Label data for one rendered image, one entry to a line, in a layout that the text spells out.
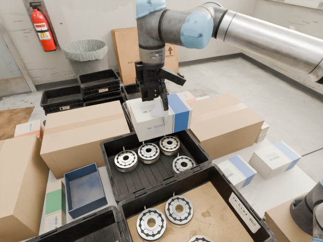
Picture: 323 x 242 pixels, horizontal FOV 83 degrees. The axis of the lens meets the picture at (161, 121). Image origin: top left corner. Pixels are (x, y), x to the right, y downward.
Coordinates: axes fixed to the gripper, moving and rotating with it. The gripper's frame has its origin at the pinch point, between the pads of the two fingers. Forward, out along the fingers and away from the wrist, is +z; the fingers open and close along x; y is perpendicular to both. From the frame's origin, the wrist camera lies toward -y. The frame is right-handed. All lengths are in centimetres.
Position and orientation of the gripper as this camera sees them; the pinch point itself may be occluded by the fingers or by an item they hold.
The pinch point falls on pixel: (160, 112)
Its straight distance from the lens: 67.8
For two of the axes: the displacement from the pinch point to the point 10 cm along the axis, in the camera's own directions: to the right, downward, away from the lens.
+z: 0.1, 7.6, 6.5
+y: -9.4, 2.3, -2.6
